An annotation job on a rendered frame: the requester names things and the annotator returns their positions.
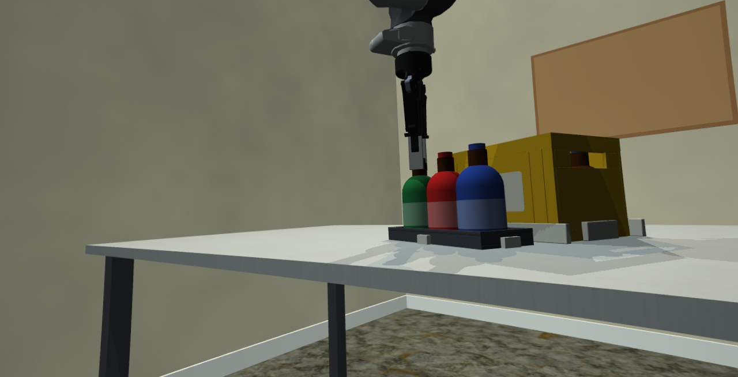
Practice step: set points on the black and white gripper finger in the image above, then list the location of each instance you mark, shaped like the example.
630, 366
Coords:
413, 122
423, 116

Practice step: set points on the green bottle with pale green label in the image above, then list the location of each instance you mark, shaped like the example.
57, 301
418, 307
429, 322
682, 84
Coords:
414, 199

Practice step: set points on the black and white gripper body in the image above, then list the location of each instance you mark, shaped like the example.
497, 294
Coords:
417, 64

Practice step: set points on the red bottle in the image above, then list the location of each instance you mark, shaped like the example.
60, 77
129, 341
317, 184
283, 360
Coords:
441, 195

